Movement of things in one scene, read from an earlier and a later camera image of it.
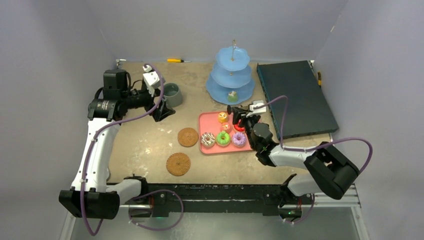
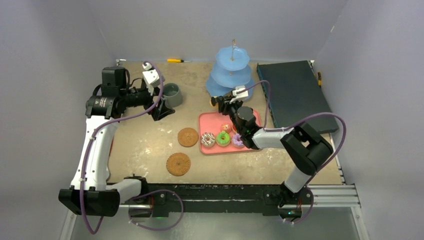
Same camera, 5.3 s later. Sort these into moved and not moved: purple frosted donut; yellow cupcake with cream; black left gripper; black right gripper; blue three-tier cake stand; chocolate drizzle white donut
Moved: yellow cupcake with cream; black right gripper
Not moved: purple frosted donut; black left gripper; chocolate drizzle white donut; blue three-tier cake stand
